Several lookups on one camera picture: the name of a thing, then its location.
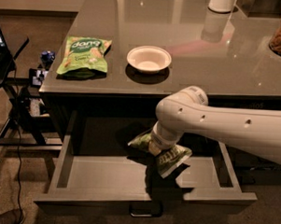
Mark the white paper towel roll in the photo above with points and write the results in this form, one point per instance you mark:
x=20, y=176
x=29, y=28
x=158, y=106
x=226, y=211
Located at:
x=222, y=6

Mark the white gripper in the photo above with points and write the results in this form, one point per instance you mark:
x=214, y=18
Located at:
x=163, y=143

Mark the small black screen device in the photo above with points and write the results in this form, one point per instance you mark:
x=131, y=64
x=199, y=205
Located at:
x=37, y=76

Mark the light green snack bag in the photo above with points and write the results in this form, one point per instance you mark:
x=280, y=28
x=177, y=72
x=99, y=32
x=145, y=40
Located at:
x=84, y=57

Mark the white paper bowl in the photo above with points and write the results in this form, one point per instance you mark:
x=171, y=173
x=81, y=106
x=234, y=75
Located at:
x=149, y=59

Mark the blue cap bottle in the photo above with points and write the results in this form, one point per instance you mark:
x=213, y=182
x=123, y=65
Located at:
x=47, y=58

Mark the black side desk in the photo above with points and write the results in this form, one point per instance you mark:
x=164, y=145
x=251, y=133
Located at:
x=21, y=128

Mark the metal drawer handle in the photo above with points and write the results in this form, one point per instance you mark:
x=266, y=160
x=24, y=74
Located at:
x=145, y=209

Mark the grey drawer cabinet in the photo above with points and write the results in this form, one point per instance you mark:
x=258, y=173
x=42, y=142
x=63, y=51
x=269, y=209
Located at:
x=222, y=55

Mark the green jalapeno kettle chip bag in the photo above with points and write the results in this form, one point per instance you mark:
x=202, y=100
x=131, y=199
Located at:
x=169, y=160

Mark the open grey top drawer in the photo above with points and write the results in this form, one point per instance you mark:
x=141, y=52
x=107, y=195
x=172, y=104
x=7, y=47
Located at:
x=98, y=173

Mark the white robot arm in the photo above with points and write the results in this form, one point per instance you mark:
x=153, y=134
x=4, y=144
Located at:
x=251, y=130

